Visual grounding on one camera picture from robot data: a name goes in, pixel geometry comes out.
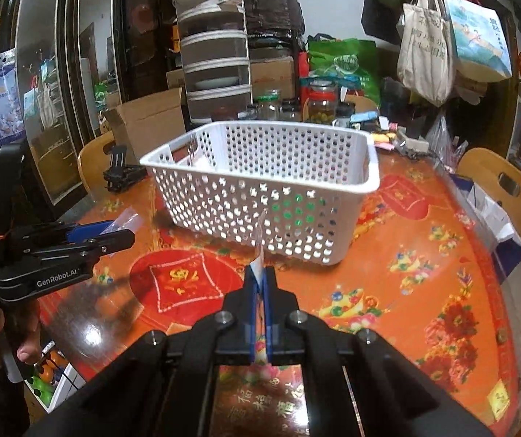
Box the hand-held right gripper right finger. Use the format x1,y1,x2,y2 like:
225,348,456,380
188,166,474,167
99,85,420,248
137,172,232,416
263,266,493,437

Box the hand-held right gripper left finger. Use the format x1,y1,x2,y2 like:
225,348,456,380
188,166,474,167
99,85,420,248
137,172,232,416
28,266,261,437

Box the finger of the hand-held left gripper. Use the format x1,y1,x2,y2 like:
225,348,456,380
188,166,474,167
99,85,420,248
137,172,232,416
9,220,117,245
4,229,136,268

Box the clear plastic bag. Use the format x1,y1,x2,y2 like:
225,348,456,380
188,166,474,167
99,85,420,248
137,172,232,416
424,116,469,168
109,206,144,238

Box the cartoon print snack packet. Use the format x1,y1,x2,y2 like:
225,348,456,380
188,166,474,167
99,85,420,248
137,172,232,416
252,209,271,367

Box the green packet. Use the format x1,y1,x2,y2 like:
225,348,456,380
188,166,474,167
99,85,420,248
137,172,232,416
270,193,330,233

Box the white perforated plastic basket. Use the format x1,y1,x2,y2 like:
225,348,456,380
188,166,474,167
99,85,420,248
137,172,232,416
139,121,381,265

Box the black phone holder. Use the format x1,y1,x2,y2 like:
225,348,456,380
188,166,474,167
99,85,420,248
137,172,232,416
102,145,148,193

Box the wooden chair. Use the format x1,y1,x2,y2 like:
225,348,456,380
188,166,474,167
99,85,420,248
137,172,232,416
78,133,127,202
455,148,521,250

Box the orange green toy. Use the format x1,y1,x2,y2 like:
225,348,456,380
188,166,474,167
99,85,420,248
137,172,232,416
26,341,89,407

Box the open cardboard box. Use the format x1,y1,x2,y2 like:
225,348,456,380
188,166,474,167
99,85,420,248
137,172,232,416
103,87,187,165

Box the red floral tablecloth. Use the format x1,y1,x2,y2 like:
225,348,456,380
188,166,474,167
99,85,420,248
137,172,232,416
37,146,518,437

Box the dark framed glass door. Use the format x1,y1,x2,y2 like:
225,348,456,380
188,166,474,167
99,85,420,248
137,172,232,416
12,0,122,208

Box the blue white snack bag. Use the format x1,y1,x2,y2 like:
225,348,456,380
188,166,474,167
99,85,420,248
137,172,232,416
0,48,25,147

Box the flat cardboard box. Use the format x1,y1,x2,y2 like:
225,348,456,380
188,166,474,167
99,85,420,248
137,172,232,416
166,69,187,92

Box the green-lid glass jar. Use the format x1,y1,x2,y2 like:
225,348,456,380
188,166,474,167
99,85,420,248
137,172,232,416
257,91,282,122

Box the small glass jar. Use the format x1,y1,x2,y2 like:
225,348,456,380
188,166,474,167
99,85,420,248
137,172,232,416
280,100,302,123

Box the tiered transparent storage rack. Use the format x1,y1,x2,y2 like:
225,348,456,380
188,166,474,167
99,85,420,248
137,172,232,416
172,0,252,125

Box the red-lid glass jar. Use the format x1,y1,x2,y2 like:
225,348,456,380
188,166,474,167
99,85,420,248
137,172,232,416
308,81,338,123

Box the brown cardboard box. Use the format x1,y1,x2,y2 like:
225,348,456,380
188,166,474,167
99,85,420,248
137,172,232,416
249,57,296,99

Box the grey small box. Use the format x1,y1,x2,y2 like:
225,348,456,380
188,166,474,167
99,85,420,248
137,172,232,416
397,127,431,152

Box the papers on chair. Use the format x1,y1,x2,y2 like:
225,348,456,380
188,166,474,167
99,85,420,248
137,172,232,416
452,175,521,250

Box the crumpled clear plastic bag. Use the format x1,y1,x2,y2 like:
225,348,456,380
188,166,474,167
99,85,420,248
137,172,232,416
424,116,469,168

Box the green shopping bag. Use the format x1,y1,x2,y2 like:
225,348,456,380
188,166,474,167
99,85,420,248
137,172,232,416
306,34,382,106

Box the black plastic-wrapped bundle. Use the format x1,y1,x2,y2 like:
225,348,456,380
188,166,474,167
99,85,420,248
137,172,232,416
242,0,306,61

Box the beige canvas tote bag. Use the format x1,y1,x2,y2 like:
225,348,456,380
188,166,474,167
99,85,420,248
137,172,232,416
396,0,455,108

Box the black hanging bag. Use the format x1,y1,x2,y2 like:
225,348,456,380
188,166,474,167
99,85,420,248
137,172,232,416
361,0,403,47

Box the blue illustrated tote bag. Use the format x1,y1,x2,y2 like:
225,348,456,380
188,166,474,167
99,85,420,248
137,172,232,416
443,0,514,83

